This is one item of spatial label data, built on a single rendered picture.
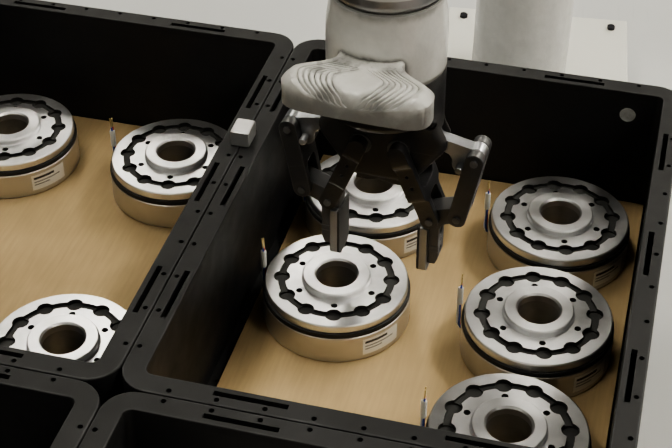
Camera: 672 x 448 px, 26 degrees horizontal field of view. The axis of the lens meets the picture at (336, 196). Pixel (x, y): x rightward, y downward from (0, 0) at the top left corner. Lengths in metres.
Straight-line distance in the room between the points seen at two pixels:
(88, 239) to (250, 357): 0.18
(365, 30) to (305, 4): 0.80
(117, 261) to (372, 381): 0.23
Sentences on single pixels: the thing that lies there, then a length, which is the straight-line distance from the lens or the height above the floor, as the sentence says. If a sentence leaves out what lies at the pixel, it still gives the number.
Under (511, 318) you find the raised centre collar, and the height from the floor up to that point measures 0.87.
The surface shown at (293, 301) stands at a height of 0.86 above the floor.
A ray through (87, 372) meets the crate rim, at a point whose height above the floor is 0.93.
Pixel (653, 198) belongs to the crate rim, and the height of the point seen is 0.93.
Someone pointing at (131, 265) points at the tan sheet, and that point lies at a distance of 1.09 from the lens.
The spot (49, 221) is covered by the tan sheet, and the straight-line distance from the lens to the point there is 1.15.
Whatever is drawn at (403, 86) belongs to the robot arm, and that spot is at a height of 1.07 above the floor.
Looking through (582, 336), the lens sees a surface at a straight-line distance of 0.99.
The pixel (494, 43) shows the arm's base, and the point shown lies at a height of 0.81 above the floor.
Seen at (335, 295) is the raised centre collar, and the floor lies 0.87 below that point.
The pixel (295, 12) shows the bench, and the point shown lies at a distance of 1.64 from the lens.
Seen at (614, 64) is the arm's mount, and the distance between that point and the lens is 1.50.
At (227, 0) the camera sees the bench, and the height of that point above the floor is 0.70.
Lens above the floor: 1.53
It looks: 38 degrees down
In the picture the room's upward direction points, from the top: straight up
